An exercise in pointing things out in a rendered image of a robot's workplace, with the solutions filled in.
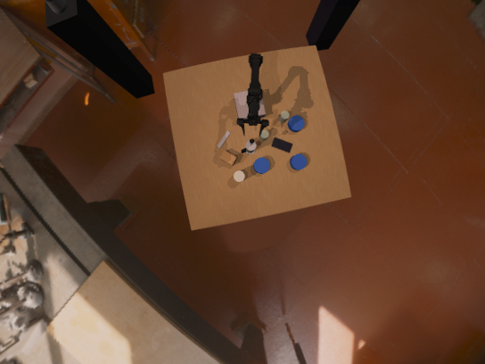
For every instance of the dark blue short cylinder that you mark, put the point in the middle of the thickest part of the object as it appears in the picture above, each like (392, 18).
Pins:
(261, 165)
(298, 162)
(296, 123)

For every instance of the glass french press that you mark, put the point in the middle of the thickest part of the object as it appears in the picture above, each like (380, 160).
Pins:
(250, 147)

